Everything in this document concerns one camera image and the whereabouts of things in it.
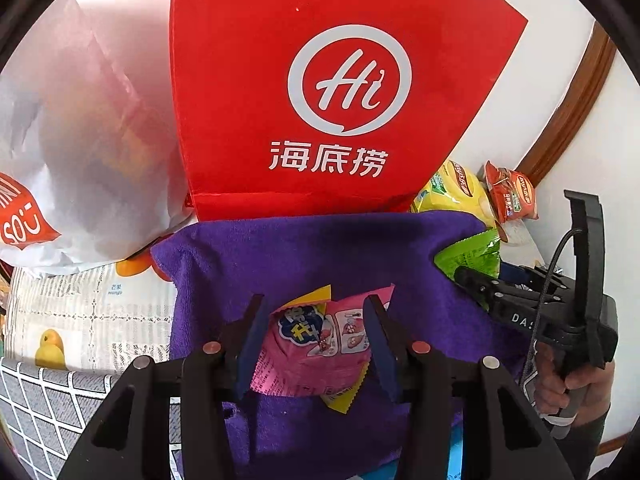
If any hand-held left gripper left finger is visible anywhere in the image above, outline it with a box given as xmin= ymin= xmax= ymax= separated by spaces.
xmin=60 ymin=294 xmax=266 ymax=480

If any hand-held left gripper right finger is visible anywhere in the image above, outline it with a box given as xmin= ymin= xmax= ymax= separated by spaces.
xmin=363 ymin=296 xmax=576 ymax=480

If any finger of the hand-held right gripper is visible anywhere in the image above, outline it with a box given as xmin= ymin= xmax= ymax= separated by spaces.
xmin=454 ymin=266 xmax=543 ymax=322
xmin=500 ymin=264 xmax=568 ymax=302

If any green snack packet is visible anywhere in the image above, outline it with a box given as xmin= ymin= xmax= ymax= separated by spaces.
xmin=433 ymin=227 xmax=501 ymax=311

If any pink snack packet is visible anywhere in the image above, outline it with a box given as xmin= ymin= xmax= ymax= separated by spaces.
xmin=250 ymin=284 xmax=396 ymax=398

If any person's right forearm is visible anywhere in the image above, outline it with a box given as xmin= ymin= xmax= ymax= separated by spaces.
xmin=565 ymin=402 xmax=611 ymax=480

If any person's right hand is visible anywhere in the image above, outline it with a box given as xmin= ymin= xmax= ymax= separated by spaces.
xmin=532 ymin=345 xmax=616 ymax=428

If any red orange snack packet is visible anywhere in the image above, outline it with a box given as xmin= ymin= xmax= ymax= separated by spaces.
xmin=482 ymin=161 xmax=540 ymax=223

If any yellow green chip bag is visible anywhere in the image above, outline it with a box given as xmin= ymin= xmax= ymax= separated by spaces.
xmin=410 ymin=160 xmax=498 ymax=233

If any purple towel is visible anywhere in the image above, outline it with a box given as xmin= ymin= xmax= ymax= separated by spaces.
xmin=150 ymin=211 xmax=538 ymax=471

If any fruit print cloth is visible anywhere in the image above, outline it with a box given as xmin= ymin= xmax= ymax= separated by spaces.
xmin=5 ymin=255 xmax=178 ymax=373

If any grey grid blanket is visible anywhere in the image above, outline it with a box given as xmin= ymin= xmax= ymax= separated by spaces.
xmin=0 ymin=355 xmax=186 ymax=480

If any white plastic bag red label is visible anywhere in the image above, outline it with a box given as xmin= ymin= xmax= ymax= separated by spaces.
xmin=0 ymin=0 xmax=193 ymax=276

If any red paper bag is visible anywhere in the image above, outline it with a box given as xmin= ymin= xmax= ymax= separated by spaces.
xmin=169 ymin=0 xmax=529 ymax=223

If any black cable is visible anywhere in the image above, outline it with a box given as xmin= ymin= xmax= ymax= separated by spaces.
xmin=520 ymin=229 xmax=583 ymax=396

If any wooden door frame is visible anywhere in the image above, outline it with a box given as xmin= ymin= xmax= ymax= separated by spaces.
xmin=515 ymin=22 xmax=618 ymax=188

